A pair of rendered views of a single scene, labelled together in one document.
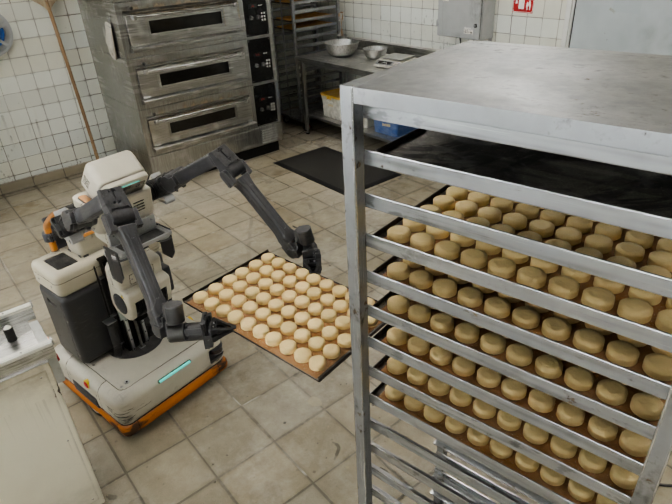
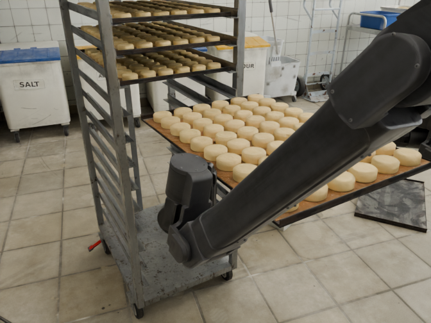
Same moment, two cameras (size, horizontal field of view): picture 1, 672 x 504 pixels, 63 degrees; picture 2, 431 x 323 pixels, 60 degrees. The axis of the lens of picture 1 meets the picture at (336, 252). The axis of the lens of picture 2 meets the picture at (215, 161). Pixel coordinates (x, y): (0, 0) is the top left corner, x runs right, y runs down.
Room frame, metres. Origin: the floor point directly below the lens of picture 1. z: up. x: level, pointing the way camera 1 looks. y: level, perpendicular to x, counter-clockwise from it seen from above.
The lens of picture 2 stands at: (2.28, 0.32, 1.35)
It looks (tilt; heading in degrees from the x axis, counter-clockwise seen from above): 27 degrees down; 199
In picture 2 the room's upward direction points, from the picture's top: straight up
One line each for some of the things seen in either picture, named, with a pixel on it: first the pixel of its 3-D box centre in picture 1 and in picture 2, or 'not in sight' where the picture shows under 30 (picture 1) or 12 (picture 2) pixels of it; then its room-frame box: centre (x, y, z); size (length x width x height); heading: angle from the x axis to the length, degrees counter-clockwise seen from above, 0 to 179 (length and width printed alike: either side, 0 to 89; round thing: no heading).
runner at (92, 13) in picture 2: not in sight; (88, 11); (1.11, -0.55, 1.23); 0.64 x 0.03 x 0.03; 49
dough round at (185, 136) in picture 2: (339, 291); (190, 136); (1.53, -0.01, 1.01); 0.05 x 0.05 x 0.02
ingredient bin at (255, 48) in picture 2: not in sight; (233, 73); (-1.55, -0.80, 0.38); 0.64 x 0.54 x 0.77; 35
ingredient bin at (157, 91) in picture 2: not in sight; (173, 78); (-1.15, -1.31, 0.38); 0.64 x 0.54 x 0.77; 37
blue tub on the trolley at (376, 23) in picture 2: not in sight; (380, 20); (-2.44, 0.60, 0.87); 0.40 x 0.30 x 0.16; 41
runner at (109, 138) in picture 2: not in sight; (106, 131); (1.11, -0.55, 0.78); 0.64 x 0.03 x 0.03; 49
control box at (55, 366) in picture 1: (46, 351); not in sight; (1.60, 1.09, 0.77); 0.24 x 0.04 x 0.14; 37
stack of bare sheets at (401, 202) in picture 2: not in sight; (391, 197); (-0.09, 0.73, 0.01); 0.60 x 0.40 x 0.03; 174
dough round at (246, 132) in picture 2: (302, 301); (247, 133); (1.47, 0.12, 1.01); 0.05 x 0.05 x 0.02
